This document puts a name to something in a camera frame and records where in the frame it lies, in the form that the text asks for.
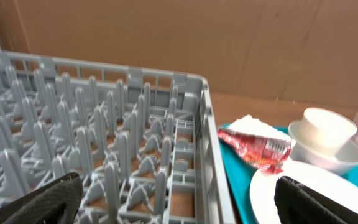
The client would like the grey plastic dishwasher rack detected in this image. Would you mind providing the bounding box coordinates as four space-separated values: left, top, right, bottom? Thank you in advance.
0 52 236 223

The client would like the cream white cup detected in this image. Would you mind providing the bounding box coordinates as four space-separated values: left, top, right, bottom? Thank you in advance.
298 108 357 157

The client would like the white napkin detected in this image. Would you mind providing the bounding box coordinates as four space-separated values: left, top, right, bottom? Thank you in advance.
228 114 291 141

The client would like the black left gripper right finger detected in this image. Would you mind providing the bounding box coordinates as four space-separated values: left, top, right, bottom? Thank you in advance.
274 176 358 224

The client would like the grey ceramic bowl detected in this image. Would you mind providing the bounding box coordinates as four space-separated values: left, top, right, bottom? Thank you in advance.
288 121 358 175

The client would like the red snack wrapper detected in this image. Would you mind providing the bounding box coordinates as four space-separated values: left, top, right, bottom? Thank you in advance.
218 127 296 174

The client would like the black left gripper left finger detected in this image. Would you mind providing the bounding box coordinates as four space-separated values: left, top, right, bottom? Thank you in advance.
0 172 83 224

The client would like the white plate with food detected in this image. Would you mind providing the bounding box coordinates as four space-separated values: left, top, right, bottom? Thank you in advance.
250 159 358 223

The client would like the teal plastic tray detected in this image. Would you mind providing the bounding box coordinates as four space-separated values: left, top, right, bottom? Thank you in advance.
218 123 358 224

